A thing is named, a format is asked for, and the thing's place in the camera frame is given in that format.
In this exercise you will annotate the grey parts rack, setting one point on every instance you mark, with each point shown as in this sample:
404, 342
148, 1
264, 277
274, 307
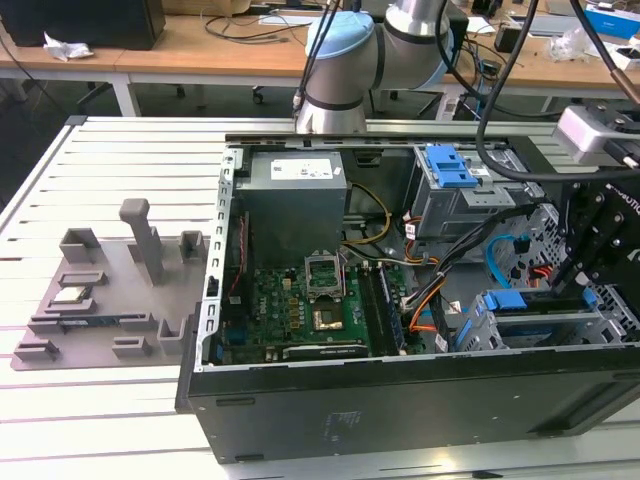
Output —
125, 320

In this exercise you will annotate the blue plastic latch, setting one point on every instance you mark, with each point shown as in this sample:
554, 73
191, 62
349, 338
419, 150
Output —
447, 170

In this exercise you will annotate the crumpled white paper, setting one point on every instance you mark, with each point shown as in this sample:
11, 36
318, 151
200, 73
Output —
65, 49

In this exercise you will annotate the green motherboard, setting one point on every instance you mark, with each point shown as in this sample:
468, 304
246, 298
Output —
272, 307

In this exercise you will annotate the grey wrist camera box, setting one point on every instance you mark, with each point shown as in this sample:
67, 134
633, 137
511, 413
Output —
582, 132

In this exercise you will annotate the grey optical drive cage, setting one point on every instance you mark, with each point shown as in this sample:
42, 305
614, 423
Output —
450, 210

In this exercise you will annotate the black RAM slot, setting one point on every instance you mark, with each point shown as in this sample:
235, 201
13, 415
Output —
380, 306
370, 306

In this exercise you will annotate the white box black insert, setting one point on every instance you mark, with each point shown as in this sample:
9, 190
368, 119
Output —
625, 59

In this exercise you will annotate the loose RAM stick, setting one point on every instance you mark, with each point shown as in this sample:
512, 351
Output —
82, 322

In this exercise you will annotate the small black speaker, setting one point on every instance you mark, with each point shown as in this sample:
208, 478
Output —
507, 40

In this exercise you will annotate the CPU socket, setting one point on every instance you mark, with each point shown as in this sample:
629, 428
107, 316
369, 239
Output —
329, 320

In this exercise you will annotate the silver CPU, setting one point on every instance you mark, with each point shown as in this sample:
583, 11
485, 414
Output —
67, 296

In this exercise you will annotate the grey disk bay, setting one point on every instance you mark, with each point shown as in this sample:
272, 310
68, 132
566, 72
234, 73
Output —
545, 318

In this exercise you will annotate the large black box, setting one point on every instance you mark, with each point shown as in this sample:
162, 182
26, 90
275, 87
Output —
100, 25

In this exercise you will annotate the black graphics card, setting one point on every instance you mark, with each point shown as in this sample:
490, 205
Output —
322, 351

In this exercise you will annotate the grey flat device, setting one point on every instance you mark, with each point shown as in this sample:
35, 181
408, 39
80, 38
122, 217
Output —
555, 24

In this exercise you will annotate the grey power supply unit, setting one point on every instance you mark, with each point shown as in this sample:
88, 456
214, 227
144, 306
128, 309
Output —
295, 210

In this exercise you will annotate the blue cardboard box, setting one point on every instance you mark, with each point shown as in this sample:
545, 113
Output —
615, 22

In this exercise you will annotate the black open PC case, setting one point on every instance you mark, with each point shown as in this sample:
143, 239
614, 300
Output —
400, 415

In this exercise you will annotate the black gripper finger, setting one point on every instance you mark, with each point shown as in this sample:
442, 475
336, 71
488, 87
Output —
572, 225
607, 235

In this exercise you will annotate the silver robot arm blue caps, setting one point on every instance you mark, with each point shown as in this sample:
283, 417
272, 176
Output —
345, 75

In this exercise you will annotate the wooden desk white frame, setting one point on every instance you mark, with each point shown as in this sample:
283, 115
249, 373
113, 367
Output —
30, 57
165, 55

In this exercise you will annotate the clear plastic bag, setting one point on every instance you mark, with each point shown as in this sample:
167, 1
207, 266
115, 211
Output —
565, 45

